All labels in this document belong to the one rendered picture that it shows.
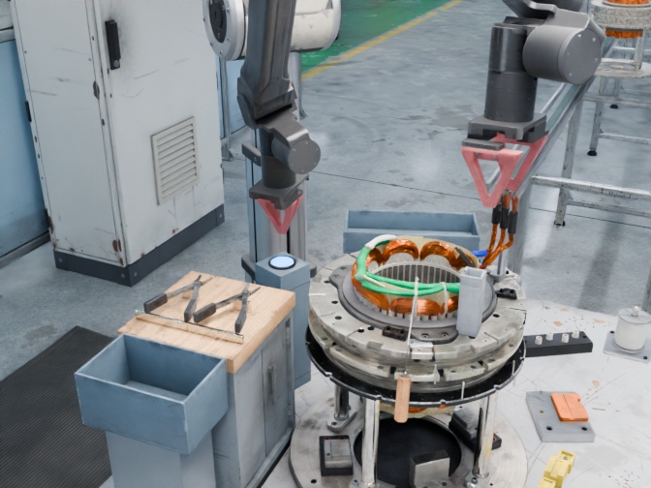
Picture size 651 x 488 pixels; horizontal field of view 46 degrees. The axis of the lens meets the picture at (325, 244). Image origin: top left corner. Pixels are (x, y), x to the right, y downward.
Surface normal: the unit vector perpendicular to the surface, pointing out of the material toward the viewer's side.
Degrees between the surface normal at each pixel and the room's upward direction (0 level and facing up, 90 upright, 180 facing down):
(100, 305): 0
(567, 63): 86
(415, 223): 90
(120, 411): 90
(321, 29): 108
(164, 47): 90
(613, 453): 0
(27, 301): 0
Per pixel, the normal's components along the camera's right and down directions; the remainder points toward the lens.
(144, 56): 0.90, 0.19
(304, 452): 0.00, -0.90
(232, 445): -0.39, 0.40
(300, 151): 0.48, 0.43
